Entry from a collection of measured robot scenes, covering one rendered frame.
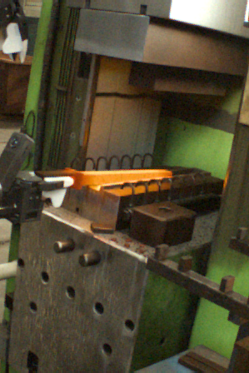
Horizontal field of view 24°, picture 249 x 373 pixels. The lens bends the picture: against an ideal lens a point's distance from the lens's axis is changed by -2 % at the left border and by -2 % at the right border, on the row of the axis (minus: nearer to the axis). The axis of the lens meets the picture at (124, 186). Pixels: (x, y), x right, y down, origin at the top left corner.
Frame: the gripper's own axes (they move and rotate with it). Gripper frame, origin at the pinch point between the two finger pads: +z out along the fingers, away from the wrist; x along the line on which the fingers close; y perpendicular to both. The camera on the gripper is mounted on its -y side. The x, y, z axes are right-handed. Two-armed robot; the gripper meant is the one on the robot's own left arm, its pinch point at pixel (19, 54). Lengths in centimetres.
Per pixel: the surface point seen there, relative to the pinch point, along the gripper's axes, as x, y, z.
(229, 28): 27.2, -37.3, 5.1
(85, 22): 4.6, -15.7, -1.5
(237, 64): 22, -47, 19
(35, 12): -721, -546, 236
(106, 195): 18.0, 0.3, 29.9
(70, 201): 7.7, 2.3, 33.8
